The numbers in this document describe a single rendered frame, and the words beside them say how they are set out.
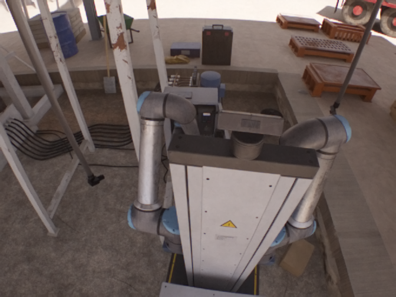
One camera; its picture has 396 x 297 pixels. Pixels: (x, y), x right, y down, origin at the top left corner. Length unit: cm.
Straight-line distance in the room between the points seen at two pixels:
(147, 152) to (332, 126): 79
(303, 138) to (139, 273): 186
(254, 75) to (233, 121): 364
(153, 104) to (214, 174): 58
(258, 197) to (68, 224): 234
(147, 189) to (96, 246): 142
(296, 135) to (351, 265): 158
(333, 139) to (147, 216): 91
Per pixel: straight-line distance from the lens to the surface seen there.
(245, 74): 406
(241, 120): 46
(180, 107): 103
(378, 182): 294
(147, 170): 112
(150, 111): 105
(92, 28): 626
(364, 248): 237
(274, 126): 47
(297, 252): 229
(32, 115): 427
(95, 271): 240
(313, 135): 84
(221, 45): 406
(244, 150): 47
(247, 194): 61
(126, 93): 126
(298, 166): 52
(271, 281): 229
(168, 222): 117
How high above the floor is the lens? 214
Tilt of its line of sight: 46 degrees down
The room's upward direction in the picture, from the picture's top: straight up
